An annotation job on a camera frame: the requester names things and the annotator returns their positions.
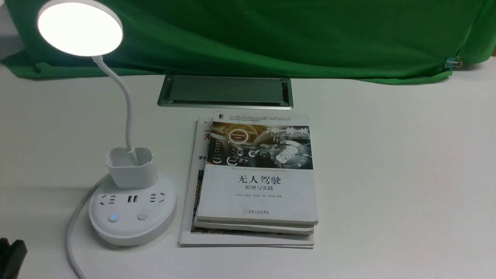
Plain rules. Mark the white self-driving textbook top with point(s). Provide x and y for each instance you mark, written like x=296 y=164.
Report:
x=259 y=170

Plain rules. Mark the large white bottom magazine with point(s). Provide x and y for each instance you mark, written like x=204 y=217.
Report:
x=191 y=236

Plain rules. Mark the silver desk cable grommet cover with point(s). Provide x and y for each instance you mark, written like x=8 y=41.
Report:
x=226 y=92

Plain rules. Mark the blue binder clip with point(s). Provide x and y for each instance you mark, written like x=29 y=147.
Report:
x=452 y=63

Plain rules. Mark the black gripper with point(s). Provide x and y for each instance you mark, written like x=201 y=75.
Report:
x=12 y=256

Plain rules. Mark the green backdrop cloth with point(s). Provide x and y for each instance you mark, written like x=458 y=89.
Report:
x=379 y=41

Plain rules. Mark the white middle book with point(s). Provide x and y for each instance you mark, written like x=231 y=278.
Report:
x=222 y=228

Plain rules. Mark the white desk lamp with socket base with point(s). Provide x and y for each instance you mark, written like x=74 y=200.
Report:
x=136 y=204

